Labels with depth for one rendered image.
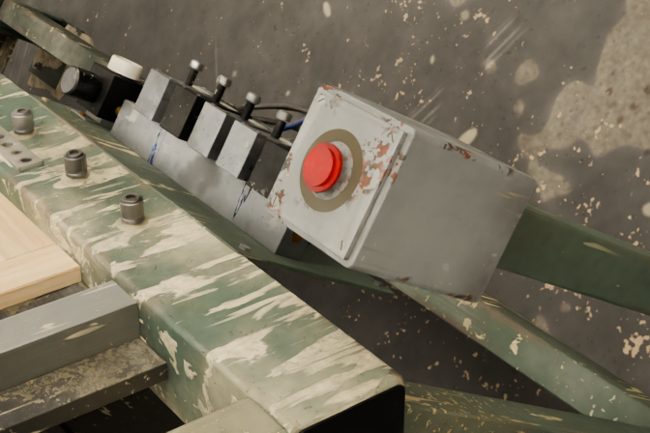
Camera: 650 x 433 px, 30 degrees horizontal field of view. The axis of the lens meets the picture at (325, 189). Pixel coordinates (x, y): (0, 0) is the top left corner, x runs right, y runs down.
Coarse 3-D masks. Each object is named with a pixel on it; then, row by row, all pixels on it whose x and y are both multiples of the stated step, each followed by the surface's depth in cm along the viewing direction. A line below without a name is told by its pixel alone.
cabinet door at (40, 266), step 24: (0, 192) 138; (0, 216) 133; (24, 216) 133; (0, 240) 128; (24, 240) 128; (48, 240) 128; (0, 264) 124; (24, 264) 124; (48, 264) 124; (72, 264) 124; (0, 288) 120; (24, 288) 121; (48, 288) 122
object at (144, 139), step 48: (96, 96) 154; (144, 96) 145; (192, 96) 138; (96, 144) 141; (144, 144) 147; (192, 144) 136; (240, 144) 131; (288, 144) 133; (192, 192) 138; (240, 192) 132; (240, 240) 125; (288, 240) 127; (384, 288) 136
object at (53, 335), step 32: (96, 288) 116; (0, 320) 111; (32, 320) 111; (64, 320) 111; (96, 320) 112; (128, 320) 114; (0, 352) 107; (32, 352) 109; (64, 352) 111; (96, 352) 113; (0, 384) 108
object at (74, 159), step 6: (72, 150) 134; (78, 150) 134; (66, 156) 133; (72, 156) 132; (78, 156) 133; (84, 156) 133; (66, 162) 133; (72, 162) 132; (78, 162) 133; (84, 162) 133; (66, 168) 133; (72, 168) 133; (78, 168) 133; (84, 168) 134; (66, 174) 134; (72, 174) 133; (78, 174) 133; (84, 174) 134
